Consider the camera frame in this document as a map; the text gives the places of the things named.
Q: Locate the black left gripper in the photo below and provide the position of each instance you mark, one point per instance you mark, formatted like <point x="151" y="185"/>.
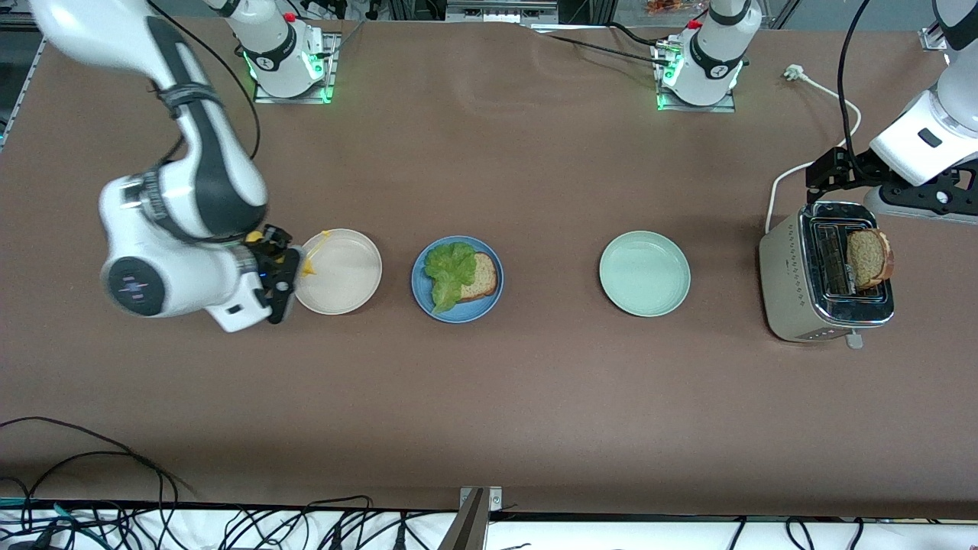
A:
<point x="846" y="169"/>

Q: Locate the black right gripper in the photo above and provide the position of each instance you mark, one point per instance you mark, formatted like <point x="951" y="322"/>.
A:
<point x="265" y="250"/>

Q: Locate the yellow mustard squeeze bottle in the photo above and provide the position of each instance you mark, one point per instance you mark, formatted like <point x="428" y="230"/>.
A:
<point x="308" y="267"/>

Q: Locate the brown bread slice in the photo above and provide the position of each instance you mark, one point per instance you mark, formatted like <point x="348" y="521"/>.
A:
<point x="867" y="258"/>
<point x="485" y="275"/>

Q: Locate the green lettuce leaf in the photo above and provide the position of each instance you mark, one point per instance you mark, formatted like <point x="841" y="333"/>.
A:
<point x="449" y="275"/>

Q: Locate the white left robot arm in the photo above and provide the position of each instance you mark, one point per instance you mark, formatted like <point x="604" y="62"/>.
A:
<point x="714" y="57"/>

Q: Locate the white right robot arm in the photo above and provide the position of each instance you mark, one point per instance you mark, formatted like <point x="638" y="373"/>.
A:
<point x="76" y="23"/>

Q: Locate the beige round plate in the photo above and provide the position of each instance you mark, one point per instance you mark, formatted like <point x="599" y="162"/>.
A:
<point x="344" y="275"/>

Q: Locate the blue round plate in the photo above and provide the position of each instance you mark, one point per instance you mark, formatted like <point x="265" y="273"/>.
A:
<point x="458" y="318"/>

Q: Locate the light green round plate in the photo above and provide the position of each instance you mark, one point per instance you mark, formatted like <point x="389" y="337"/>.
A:
<point x="645" y="273"/>

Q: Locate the silver two-slot toaster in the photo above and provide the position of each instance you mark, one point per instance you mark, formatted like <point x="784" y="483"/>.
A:
<point x="787" y="283"/>

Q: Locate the orange snack packet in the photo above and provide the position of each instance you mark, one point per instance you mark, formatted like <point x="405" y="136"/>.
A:
<point x="665" y="8"/>

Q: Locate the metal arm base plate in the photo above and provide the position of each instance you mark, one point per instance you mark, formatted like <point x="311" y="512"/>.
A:
<point x="330" y="69"/>
<point x="672" y="108"/>

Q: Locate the aluminium corner bracket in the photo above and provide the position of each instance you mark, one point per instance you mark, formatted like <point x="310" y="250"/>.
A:
<point x="931" y="40"/>

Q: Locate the aluminium frame rail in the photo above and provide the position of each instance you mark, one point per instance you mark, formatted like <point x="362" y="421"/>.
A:
<point x="500" y="11"/>

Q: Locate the metal table edge bracket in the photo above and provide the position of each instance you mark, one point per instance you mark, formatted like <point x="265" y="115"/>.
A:
<point x="477" y="519"/>

